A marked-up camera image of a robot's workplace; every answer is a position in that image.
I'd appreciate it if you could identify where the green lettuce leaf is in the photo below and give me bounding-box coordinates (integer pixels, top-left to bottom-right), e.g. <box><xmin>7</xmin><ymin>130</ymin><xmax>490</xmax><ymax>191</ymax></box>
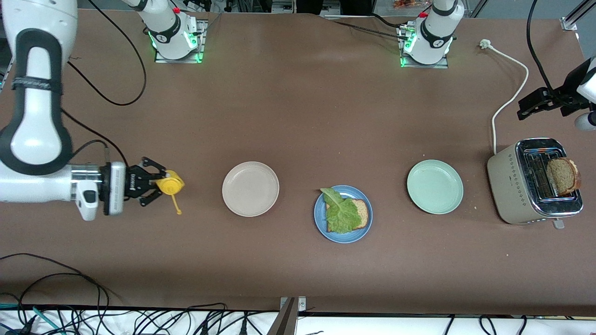
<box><xmin>320</xmin><ymin>187</ymin><xmax>361</xmax><ymax>235</ymax></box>

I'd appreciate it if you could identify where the aluminium frame profile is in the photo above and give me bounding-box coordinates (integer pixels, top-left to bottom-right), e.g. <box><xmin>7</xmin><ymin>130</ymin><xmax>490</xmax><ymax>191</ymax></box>
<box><xmin>561</xmin><ymin>0</ymin><xmax>596</xmax><ymax>32</ymax></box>

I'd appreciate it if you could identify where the thin black table cable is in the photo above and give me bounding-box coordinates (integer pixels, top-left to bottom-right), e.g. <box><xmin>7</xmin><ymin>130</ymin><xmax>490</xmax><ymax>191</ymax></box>
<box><xmin>326</xmin><ymin>13</ymin><xmax>413</xmax><ymax>39</ymax></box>

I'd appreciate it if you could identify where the beige chrome toaster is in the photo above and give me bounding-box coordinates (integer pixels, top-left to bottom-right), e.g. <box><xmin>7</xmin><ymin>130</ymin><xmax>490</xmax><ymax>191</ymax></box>
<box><xmin>487</xmin><ymin>138</ymin><xmax>584</xmax><ymax>229</ymax></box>

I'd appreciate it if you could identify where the brown table cover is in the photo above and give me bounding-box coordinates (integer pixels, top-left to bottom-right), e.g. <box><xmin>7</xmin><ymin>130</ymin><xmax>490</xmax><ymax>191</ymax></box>
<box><xmin>0</xmin><ymin>8</ymin><xmax>596</xmax><ymax>317</ymax></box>

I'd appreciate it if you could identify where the blue round plate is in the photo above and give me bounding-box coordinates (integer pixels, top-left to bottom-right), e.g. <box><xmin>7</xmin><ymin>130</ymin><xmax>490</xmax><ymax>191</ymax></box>
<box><xmin>313</xmin><ymin>185</ymin><xmax>373</xmax><ymax>244</ymax></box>

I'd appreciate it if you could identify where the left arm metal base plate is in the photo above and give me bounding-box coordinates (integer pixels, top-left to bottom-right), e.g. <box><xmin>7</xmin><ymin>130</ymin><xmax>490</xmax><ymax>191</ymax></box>
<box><xmin>398</xmin><ymin>26</ymin><xmax>450</xmax><ymax>69</ymax></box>

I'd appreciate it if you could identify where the teal cable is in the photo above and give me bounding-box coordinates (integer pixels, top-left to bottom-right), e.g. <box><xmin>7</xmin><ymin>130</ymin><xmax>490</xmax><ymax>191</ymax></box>
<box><xmin>0</xmin><ymin>302</ymin><xmax>66</xmax><ymax>335</ymax></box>

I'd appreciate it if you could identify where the green round plate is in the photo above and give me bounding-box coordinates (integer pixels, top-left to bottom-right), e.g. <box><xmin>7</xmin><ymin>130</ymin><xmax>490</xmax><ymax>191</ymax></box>
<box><xmin>406</xmin><ymin>159</ymin><xmax>464</xmax><ymax>215</ymax></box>

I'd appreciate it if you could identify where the white toaster power cord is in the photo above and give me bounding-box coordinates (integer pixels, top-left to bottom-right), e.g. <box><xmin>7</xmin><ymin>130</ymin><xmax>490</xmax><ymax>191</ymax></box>
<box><xmin>480</xmin><ymin>40</ymin><xmax>530</xmax><ymax>155</ymax></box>

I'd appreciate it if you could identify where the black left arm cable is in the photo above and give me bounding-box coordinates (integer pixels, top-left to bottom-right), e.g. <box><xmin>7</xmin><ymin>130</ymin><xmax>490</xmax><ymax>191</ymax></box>
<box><xmin>527</xmin><ymin>0</ymin><xmax>559</xmax><ymax>94</ymax></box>

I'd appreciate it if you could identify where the aluminium post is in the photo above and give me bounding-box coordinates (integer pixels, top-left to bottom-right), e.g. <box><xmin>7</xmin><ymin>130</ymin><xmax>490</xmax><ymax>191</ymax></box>
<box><xmin>266</xmin><ymin>298</ymin><xmax>298</xmax><ymax>335</ymax></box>

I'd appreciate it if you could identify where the small metal bracket plate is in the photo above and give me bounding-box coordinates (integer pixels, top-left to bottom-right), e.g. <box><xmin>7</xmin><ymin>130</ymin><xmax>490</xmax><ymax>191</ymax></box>
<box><xmin>279</xmin><ymin>296</ymin><xmax>307</xmax><ymax>311</ymax></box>

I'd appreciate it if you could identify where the yellow mustard squeeze bottle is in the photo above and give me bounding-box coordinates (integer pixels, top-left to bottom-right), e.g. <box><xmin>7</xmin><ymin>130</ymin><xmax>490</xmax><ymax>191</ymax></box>
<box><xmin>156</xmin><ymin>170</ymin><xmax>185</xmax><ymax>215</ymax></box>

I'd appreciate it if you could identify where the beige round plate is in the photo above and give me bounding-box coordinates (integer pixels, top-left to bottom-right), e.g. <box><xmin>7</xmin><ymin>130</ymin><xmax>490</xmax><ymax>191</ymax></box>
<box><xmin>222</xmin><ymin>161</ymin><xmax>280</xmax><ymax>217</ymax></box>

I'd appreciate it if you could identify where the brown bread slice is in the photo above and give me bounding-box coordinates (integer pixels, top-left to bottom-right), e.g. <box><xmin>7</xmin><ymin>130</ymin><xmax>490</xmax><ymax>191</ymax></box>
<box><xmin>546</xmin><ymin>157</ymin><xmax>582</xmax><ymax>196</ymax></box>
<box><xmin>326</xmin><ymin>199</ymin><xmax>370</xmax><ymax>233</ymax></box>

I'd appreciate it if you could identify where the black looped cable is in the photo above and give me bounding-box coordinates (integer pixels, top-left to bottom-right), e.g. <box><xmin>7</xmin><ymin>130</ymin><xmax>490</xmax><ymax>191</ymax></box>
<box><xmin>0</xmin><ymin>254</ymin><xmax>110</xmax><ymax>322</ymax></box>

